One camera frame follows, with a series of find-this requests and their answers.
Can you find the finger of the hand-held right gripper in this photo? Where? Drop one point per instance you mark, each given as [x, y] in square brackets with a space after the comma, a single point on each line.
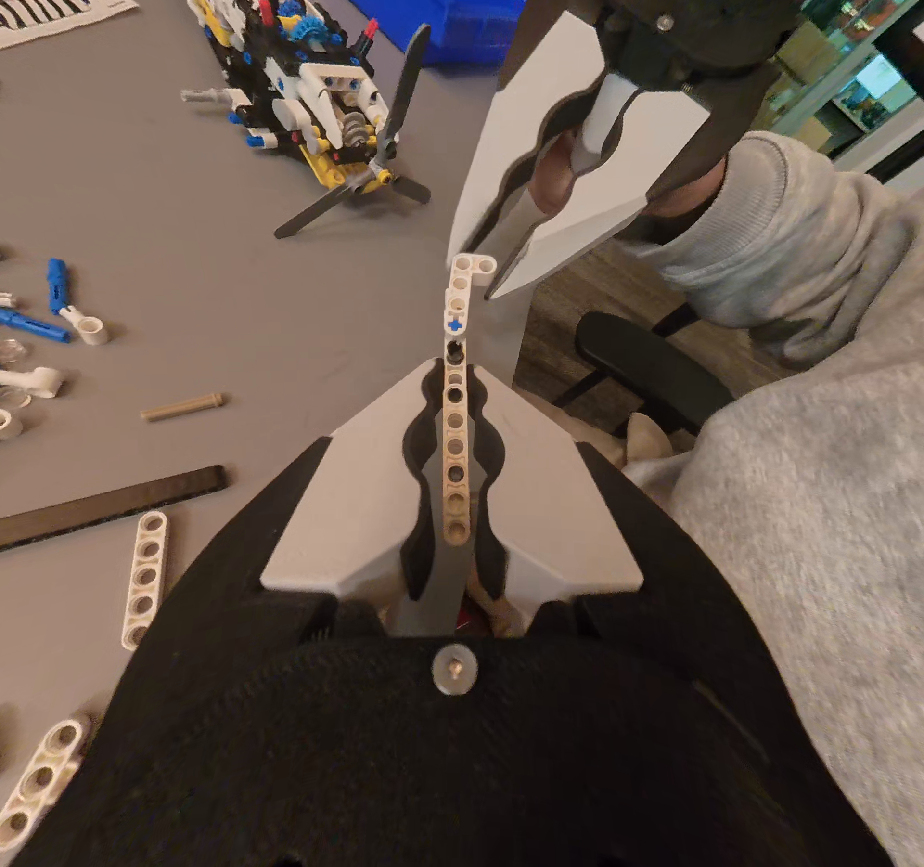
[505, 130]
[621, 174]

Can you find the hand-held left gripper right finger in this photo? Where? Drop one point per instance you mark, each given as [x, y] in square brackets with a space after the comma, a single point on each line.
[563, 520]

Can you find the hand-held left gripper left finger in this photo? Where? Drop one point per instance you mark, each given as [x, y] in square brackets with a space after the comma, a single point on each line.
[339, 513]

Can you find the long white lego beam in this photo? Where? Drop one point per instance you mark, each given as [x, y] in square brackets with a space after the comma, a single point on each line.
[456, 419]

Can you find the person's right forearm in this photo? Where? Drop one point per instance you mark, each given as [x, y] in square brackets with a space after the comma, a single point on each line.
[779, 246]

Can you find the tan lego axle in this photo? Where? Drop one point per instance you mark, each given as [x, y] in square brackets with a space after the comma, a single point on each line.
[184, 406]

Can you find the lego plane model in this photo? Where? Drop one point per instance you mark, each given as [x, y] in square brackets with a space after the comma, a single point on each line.
[317, 87]

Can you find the short white lego beam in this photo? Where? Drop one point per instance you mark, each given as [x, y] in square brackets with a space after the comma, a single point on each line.
[148, 562]

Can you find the long black lego beam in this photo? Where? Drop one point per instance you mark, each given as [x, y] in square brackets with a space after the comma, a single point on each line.
[108, 504]

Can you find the pile of small lego pieces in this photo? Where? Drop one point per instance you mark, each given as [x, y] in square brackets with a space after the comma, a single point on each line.
[90, 332]

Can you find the person's right hand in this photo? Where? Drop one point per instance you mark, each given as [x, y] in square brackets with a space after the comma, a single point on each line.
[552, 170]

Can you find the person's beige pants leg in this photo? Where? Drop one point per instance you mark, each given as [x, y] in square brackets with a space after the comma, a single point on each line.
[646, 441]

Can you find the background shelving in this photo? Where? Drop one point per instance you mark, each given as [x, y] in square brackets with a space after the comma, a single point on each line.
[866, 80]

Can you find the person's grey sweater torso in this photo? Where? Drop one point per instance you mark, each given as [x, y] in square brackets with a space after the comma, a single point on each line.
[808, 556]

